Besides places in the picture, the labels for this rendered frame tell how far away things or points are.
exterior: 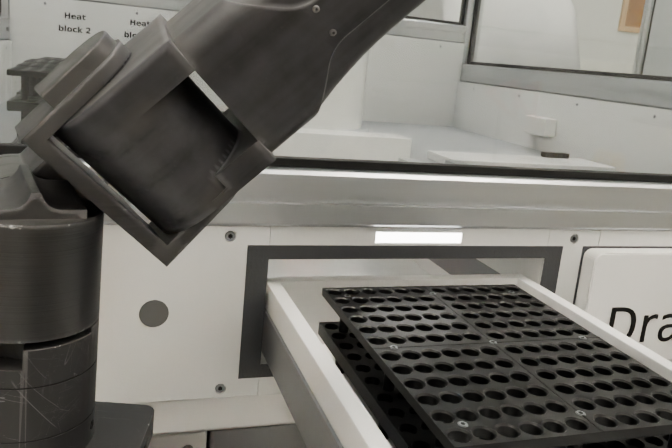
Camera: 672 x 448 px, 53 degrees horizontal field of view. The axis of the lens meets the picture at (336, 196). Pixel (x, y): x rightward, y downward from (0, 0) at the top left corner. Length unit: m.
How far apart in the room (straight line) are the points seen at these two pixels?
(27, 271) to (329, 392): 0.20
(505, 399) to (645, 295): 0.33
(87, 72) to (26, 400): 0.13
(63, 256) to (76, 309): 0.02
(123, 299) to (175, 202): 0.25
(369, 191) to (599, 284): 0.24
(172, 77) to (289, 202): 0.28
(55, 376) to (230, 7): 0.16
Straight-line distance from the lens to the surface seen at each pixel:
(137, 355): 0.55
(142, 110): 0.27
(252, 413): 0.60
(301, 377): 0.45
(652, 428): 0.42
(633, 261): 0.69
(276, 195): 0.53
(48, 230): 0.28
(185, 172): 0.28
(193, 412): 0.59
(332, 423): 0.40
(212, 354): 0.56
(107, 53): 0.29
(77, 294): 0.29
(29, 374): 0.30
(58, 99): 0.28
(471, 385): 0.42
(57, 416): 0.31
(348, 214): 0.54
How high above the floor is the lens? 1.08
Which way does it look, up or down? 12 degrees down
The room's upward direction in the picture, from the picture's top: 6 degrees clockwise
